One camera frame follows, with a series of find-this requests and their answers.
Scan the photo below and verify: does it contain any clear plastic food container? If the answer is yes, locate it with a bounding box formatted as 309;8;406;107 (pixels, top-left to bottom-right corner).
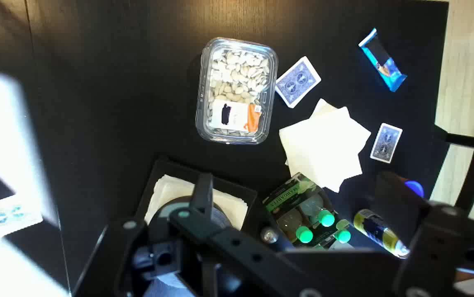
195;36;277;145

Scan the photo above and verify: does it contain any blue playing card far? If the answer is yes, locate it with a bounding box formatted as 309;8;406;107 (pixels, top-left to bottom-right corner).
370;123;403;163

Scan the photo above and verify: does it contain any blue playing card near container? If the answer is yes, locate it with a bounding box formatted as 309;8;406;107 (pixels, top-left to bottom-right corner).
276;56;322;109

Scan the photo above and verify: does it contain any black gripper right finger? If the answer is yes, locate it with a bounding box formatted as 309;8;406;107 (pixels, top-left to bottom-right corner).
372;171;474;297

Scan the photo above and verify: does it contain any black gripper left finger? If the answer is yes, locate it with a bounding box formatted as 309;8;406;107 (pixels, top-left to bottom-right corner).
170;208;325;297

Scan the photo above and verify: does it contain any white paper napkin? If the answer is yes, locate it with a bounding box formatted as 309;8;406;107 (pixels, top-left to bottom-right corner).
279;99;372;193

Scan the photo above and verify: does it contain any yellow label bottle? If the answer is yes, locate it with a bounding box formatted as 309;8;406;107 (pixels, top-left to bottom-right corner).
353;209;410;259

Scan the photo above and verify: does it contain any black tray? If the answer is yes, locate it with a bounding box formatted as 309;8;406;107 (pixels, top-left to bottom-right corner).
73;158;256;297

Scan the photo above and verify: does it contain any white wall outlet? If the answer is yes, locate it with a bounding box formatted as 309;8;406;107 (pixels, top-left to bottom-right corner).
0;194;43;237

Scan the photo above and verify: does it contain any green capped bottle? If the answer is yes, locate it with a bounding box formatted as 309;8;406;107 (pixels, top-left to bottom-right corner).
335;229;352;242
319;209;335;227
296;226;314;244

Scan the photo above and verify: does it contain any white foam pad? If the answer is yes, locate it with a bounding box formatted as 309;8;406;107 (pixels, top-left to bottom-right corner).
144;175;248;229

